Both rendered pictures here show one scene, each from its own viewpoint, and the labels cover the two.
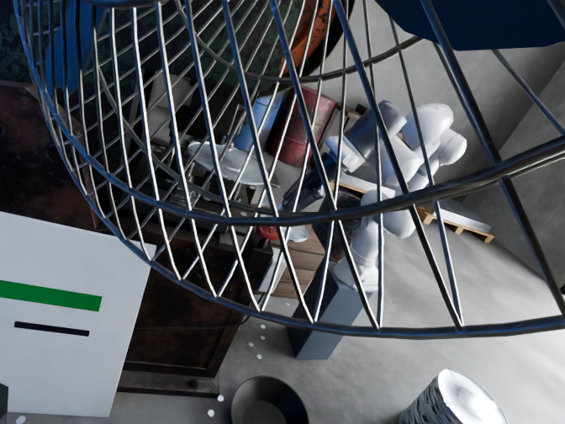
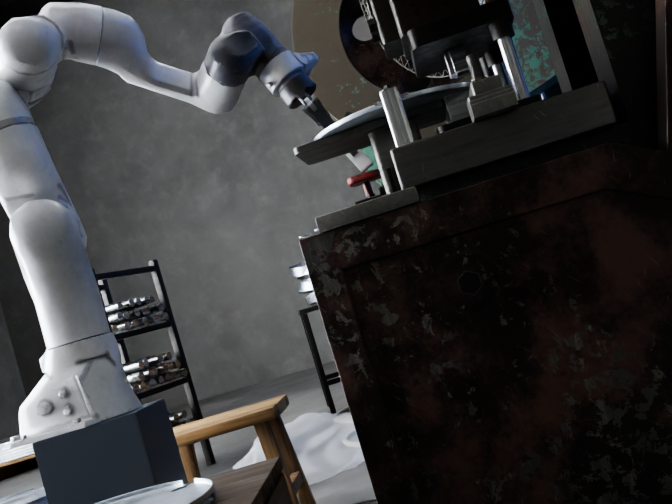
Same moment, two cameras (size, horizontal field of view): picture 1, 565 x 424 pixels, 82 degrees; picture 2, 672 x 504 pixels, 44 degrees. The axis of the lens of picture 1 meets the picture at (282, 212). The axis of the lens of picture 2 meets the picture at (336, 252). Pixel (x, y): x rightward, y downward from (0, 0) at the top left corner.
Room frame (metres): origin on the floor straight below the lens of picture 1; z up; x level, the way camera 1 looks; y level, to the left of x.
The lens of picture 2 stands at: (2.29, 0.72, 0.52)
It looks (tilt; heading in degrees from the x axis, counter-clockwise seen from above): 3 degrees up; 208
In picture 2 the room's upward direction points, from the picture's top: 17 degrees counter-clockwise
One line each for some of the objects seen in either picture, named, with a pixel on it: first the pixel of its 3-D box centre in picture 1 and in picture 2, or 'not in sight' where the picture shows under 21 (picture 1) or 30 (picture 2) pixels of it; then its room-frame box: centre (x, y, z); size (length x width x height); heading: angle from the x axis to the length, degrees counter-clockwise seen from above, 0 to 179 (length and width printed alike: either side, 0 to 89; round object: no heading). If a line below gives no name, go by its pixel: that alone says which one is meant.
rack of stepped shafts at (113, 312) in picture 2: not in sight; (124, 379); (-0.39, -1.91, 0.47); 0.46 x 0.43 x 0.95; 91
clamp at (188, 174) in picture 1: (187, 179); not in sight; (0.83, 0.28, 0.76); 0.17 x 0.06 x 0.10; 21
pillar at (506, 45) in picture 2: not in sight; (510, 56); (1.04, 0.43, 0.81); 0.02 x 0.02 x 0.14
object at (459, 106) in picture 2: (192, 157); (474, 110); (0.99, 0.34, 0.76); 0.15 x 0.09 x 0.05; 21
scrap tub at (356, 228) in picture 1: (338, 235); not in sight; (2.05, -0.42, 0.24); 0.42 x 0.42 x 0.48
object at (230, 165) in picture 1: (230, 161); (398, 118); (1.03, 0.23, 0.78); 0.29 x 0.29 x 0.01
